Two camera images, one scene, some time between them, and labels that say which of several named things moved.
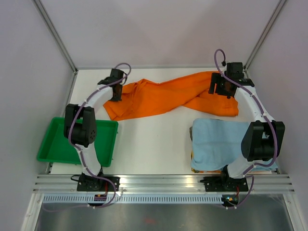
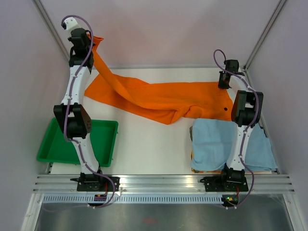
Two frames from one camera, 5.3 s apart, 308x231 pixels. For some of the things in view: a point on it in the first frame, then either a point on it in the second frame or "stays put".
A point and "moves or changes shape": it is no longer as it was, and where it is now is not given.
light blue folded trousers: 217,144 stays put
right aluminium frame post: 262,37 stays put
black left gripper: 117,98 → 89,41
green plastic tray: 57,148 stays put
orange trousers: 145,98 moves or changes shape
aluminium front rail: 166,184 stays put
